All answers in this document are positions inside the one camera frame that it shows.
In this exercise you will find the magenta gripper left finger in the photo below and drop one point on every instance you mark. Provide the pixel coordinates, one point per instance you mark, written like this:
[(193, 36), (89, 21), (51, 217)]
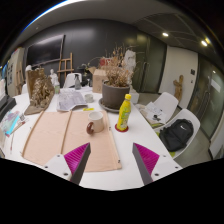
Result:
[(76, 161)]

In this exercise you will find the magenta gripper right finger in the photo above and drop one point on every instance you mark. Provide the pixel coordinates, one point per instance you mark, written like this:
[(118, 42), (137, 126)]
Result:
[(146, 161)]

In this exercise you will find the yellow drink bottle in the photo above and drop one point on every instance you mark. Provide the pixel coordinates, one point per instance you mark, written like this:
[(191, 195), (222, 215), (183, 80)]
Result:
[(124, 112)]

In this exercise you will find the beige cloth mat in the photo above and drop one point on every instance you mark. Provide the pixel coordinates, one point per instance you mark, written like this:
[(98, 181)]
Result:
[(61, 132)]

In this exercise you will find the red round coaster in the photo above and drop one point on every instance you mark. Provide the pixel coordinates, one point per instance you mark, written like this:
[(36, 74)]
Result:
[(123, 130)]

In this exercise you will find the black backpack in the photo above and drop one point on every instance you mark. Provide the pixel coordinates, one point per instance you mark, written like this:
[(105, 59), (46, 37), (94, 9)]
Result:
[(176, 136)]

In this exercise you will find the papers on chair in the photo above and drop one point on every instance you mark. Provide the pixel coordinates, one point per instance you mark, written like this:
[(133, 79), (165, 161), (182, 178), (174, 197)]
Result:
[(153, 114)]

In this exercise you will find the white chair with papers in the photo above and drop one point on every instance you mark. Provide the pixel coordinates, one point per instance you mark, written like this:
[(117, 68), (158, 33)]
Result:
[(167, 103)]

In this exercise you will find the white chair with backpack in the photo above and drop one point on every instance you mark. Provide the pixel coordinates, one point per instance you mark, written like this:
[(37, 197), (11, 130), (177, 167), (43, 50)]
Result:
[(188, 115)]

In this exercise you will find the open magazine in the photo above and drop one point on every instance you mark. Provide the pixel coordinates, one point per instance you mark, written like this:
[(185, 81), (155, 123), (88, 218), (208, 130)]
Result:
[(68, 99)]

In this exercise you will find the grey pot saucer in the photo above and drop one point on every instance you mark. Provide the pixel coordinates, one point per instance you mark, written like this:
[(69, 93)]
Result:
[(100, 102)]

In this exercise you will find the grey plant pot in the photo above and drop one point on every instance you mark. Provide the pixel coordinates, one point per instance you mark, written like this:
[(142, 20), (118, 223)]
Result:
[(112, 96)]

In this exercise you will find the brown cardboard sculpture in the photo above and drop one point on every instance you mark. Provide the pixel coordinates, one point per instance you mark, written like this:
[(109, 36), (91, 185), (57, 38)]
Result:
[(40, 90)]

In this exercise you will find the colourful booklet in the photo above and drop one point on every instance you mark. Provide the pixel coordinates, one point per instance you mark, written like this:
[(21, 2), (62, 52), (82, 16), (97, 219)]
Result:
[(10, 121)]

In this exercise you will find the dried brown plant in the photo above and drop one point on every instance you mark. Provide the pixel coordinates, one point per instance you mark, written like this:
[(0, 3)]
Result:
[(120, 72)]

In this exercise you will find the cardboard box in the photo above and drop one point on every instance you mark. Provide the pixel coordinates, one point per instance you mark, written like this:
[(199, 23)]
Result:
[(98, 77)]

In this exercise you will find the black boxes stack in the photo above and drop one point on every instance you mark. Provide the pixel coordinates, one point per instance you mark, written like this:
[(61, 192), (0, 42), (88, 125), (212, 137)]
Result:
[(6, 104)]

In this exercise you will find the wooden easel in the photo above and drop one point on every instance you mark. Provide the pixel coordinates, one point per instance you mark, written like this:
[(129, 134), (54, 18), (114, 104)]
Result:
[(65, 67)]

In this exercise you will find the red box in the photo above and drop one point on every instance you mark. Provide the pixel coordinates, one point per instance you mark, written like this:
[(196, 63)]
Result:
[(104, 62)]

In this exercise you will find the white mug with red handle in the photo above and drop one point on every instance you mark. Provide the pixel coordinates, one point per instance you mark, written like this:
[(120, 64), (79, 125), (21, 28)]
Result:
[(96, 123)]

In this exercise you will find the wooden figure by wall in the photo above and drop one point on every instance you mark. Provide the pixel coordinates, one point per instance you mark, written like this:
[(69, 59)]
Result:
[(178, 88)]

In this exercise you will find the black wall screen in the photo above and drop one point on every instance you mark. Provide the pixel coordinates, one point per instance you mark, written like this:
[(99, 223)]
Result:
[(45, 51)]

